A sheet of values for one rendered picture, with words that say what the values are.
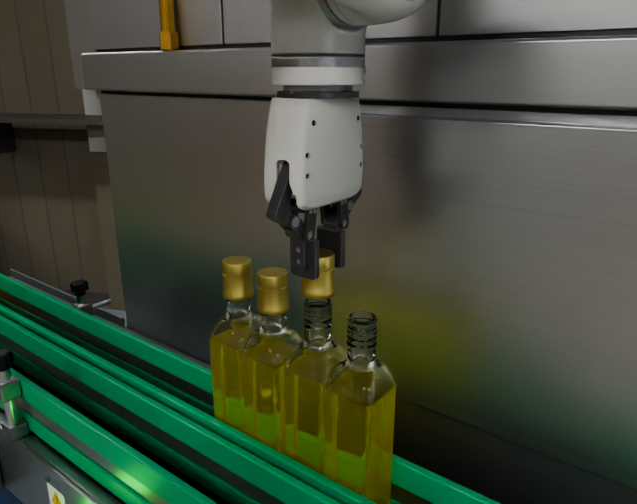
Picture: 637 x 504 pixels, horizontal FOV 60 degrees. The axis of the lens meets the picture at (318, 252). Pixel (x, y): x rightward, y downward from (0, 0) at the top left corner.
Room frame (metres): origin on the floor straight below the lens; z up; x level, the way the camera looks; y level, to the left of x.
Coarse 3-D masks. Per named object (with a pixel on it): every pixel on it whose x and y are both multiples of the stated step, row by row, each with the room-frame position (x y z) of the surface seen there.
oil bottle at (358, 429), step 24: (336, 384) 0.47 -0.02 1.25; (360, 384) 0.46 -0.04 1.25; (384, 384) 0.47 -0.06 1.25; (336, 408) 0.47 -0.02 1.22; (360, 408) 0.45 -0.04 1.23; (384, 408) 0.47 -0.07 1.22; (336, 432) 0.47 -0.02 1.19; (360, 432) 0.45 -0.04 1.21; (384, 432) 0.47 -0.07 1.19; (336, 456) 0.47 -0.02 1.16; (360, 456) 0.45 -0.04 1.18; (384, 456) 0.47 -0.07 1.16; (336, 480) 0.47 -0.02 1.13; (360, 480) 0.45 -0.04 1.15; (384, 480) 0.47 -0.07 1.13
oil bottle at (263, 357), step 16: (256, 336) 0.55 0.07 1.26; (272, 336) 0.54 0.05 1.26; (288, 336) 0.55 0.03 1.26; (256, 352) 0.54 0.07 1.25; (272, 352) 0.53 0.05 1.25; (288, 352) 0.54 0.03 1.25; (256, 368) 0.54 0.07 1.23; (272, 368) 0.52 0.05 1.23; (256, 384) 0.54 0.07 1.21; (272, 384) 0.52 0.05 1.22; (256, 400) 0.54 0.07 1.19; (272, 400) 0.52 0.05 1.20; (256, 416) 0.54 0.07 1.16; (272, 416) 0.52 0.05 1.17; (256, 432) 0.54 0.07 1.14; (272, 432) 0.52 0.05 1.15
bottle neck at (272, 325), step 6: (264, 318) 0.55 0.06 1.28; (270, 318) 0.54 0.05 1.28; (276, 318) 0.54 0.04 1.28; (282, 318) 0.55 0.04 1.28; (264, 324) 0.55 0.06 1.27; (270, 324) 0.54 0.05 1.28; (276, 324) 0.54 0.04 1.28; (282, 324) 0.55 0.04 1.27; (264, 330) 0.55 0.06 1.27; (270, 330) 0.54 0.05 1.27; (276, 330) 0.54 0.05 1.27; (282, 330) 0.55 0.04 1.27
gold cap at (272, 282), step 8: (264, 272) 0.55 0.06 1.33; (272, 272) 0.55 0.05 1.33; (280, 272) 0.55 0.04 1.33; (264, 280) 0.54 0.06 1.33; (272, 280) 0.54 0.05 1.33; (280, 280) 0.54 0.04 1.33; (264, 288) 0.54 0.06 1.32; (272, 288) 0.54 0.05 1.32; (280, 288) 0.54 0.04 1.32; (264, 296) 0.54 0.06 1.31; (272, 296) 0.54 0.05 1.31; (280, 296) 0.54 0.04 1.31; (264, 304) 0.54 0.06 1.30; (272, 304) 0.54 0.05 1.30; (280, 304) 0.54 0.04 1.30; (288, 304) 0.56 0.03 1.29; (264, 312) 0.54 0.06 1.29; (272, 312) 0.54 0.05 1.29; (280, 312) 0.54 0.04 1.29
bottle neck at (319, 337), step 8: (304, 304) 0.52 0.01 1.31; (312, 304) 0.52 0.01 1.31; (320, 304) 0.52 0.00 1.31; (328, 304) 0.52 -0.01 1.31; (304, 312) 0.52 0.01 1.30; (312, 312) 0.51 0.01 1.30; (320, 312) 0.51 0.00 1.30; (328, 312) 0.52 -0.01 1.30; (304, 320) 0.52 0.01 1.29; (312, 320) 0.51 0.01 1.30; (320, 320) 0.51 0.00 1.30; (328, 320) 0.52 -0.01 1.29; (304, 328) 0.52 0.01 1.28; (312, 328) 0.51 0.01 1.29; (320, 328) 0.51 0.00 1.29; (328, 328) 0.52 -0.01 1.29; (304, 336) 0.52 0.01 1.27; (312, 336) 0.51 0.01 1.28; (320, 336) 0.51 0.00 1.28; (328, 336) 0.52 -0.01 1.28; (312, 344) 0.51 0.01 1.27; (320, 344) 0.51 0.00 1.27; (328, 344) 0.52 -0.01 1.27
